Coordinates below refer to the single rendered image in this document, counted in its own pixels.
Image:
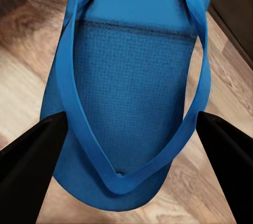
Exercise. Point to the nightstand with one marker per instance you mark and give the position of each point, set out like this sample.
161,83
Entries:
235,19

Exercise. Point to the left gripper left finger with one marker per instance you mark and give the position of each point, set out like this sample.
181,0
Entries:
26,167

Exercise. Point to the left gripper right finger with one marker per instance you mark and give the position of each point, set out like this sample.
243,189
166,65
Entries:
230,152

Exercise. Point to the sandal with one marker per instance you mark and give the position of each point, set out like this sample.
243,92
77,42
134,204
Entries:
120,73

